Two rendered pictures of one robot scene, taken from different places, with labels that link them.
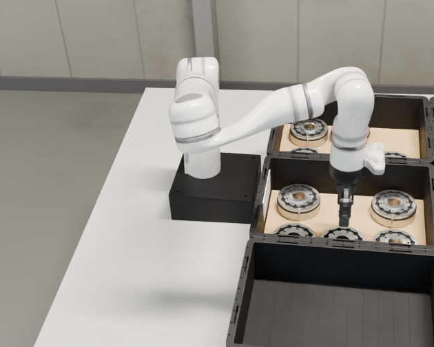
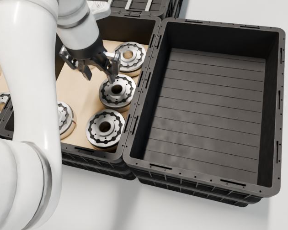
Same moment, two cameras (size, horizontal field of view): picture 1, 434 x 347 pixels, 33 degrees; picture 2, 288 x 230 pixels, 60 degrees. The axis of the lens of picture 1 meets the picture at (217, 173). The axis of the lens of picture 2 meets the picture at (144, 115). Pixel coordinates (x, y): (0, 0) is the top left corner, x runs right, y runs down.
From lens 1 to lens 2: 117 cm
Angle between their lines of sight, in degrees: 50
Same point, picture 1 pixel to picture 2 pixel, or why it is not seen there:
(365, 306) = (180, 88)
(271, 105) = (29, 36)
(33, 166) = not seen: outside the picture
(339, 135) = (75, 8)
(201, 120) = (17, 164)
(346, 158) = (92, 24)
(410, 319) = (195, 62)
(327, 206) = (64, 100)
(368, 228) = (98, 74)
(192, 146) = (54, 196)
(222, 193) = not seen: hidden behind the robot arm
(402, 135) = not seen: hidden behind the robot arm
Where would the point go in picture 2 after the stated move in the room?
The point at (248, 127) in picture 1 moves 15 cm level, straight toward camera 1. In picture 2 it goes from (47, 91) to (182, 92)
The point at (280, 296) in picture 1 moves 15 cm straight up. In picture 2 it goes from (163, 148) to (159, 124)
